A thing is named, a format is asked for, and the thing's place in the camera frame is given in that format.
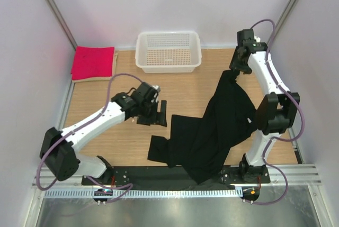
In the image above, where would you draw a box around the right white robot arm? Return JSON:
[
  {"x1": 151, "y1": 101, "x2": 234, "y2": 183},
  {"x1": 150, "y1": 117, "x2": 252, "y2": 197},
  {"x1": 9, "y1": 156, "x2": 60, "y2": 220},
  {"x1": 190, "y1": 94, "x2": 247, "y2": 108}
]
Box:
[{"x1": 229, "y1": 29, "x2": 300, "y2": 184}]

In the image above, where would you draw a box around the folded pink t-shirt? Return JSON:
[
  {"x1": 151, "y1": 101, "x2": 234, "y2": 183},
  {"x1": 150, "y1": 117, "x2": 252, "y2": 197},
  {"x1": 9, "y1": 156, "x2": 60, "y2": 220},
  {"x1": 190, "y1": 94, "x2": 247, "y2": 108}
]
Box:
[{"x1": 70, "y1": 46, "x2": 115, "y2": 83}]

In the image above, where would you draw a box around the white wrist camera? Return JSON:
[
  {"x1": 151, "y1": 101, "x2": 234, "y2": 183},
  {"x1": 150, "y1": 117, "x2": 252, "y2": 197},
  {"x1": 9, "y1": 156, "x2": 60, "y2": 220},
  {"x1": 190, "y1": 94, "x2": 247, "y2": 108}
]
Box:
[
  {"x1": 152, "y1": 85, "x2": 160, "y2": 98},
  {"x1": 254, "y1": 36, "x2": 261, "y2": 42}
]

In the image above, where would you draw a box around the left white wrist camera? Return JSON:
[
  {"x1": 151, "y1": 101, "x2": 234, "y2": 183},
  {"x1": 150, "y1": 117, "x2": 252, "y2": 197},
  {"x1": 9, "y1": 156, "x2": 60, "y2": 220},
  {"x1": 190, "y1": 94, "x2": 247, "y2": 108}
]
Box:
[{"x1": 152, "y1": 85, "x2": 160, "y2": 98}]

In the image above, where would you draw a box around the white perforated plastic basket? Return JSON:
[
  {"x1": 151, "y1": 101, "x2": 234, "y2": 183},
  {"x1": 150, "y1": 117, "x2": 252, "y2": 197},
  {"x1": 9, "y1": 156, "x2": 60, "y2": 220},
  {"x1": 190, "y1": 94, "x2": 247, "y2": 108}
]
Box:
[{"x1": 135, "y1": 31, "x2": 202, "y2": 74}]

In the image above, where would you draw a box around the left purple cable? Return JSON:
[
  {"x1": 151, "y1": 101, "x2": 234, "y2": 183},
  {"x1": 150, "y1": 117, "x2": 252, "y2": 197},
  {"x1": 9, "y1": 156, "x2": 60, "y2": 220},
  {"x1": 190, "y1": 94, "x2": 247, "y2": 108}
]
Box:
[{"x1": 35, "y1": 72, "x2": 145, "y2": 203}]

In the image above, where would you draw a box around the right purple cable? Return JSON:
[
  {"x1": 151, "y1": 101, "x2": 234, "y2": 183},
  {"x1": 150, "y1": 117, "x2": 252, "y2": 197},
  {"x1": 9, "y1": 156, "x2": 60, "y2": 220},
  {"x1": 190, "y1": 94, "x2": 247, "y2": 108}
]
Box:
[{"x1": 243, "y1": 19, "x2": 305, "y2": 205}]

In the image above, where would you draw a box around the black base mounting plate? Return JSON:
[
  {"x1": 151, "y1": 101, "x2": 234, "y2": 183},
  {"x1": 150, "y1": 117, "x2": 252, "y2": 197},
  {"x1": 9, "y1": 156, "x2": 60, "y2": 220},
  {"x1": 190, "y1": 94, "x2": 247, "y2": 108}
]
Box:
[{"x1": 97, "y1": 166, "x2": 271, "y2": 191}]

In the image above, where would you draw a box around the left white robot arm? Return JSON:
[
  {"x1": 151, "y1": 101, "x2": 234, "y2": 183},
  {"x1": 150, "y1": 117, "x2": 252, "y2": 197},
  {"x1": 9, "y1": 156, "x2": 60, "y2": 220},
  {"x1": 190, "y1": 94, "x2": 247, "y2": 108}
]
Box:
[{"x1": 40, "y1": 82, "x2": 167, "y2": 184}]

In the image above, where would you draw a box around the purple cable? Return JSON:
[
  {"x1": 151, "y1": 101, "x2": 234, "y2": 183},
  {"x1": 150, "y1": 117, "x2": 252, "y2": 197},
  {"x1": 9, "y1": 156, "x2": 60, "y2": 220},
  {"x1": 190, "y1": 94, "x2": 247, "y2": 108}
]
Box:
[
  {"x1": 35, "y1": 72, "x2": 145, "y2": 203},
  {"x1": 243, "y1": 19, "x2": 305, "y2": 205}
]

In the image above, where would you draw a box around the folded beige t-shirt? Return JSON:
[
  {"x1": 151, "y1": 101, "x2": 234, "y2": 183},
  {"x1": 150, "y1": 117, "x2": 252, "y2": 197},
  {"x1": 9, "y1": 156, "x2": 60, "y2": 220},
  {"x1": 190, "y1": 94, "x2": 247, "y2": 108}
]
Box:
[{"x1": 72, "y1": 54, "x2": 118, "y2": 83}]

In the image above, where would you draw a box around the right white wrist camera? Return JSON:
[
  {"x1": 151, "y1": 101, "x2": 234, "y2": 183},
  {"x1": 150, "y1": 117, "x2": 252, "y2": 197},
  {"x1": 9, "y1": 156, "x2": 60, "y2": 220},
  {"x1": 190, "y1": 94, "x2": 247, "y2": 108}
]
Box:
[{"x1": 254, "y1": 36, "x2": 261, "y2": 42}]

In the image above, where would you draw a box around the white slotted cable duct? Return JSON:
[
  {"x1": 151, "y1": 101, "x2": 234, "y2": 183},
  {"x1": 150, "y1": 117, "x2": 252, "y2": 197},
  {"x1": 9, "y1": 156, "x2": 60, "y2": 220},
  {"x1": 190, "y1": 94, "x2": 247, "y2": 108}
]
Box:
[{"x1": 44, "y1": 187, "x2": 243, "y2": 199}]

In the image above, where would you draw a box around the black t-shirt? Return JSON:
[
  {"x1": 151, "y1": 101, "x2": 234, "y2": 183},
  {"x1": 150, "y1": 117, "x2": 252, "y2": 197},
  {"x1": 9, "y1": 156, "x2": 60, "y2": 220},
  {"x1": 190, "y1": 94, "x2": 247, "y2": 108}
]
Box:
[{"x1": 147, "y1": 70, "x2": 256, "y2": 184}]

